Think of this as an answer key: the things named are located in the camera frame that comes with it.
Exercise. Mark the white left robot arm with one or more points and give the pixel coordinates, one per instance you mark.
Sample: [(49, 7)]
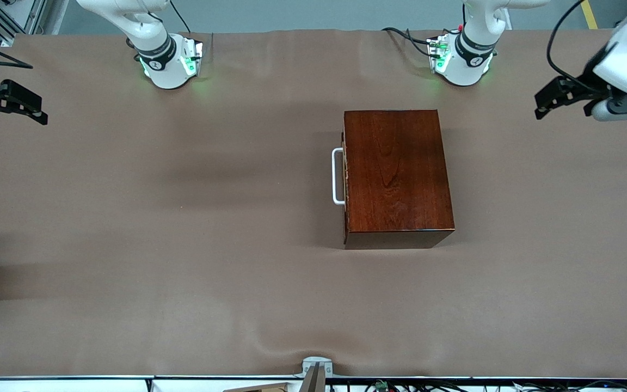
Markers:
[(471, 65)]

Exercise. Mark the black white table edge rail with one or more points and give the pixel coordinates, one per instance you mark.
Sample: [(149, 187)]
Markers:
[(74, 378)]

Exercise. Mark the yellow floor tape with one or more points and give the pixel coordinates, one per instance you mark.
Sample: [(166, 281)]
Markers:
[(587, 13)]

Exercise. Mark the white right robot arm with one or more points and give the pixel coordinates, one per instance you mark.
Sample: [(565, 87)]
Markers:
[(164, 71)]

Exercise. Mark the light wooden board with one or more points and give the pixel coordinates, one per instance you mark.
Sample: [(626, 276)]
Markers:
[(264, 389)]

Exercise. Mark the dark brown wooden cabinet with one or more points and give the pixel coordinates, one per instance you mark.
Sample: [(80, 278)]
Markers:
[(395, 174)]

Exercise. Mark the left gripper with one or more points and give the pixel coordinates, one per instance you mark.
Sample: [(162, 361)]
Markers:
[(587, 90)]

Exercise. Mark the grey metal bracket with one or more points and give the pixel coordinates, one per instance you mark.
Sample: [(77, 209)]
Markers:
[(313, 363)]

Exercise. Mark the brown table cloth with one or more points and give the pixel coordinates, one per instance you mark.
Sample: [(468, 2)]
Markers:
[(210, 272)]

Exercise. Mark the aluminium frame strut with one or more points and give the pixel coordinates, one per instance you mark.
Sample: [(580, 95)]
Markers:
[(33, 13)]

